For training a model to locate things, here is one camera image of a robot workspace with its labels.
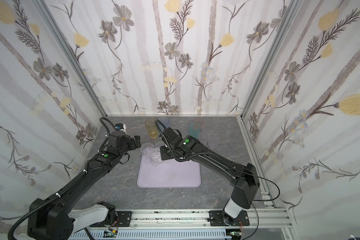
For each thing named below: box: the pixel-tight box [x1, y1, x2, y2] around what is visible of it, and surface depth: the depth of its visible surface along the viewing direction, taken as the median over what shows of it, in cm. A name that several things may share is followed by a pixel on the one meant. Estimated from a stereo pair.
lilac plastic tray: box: [137, 154, 202, 188], surface depth 90 cm
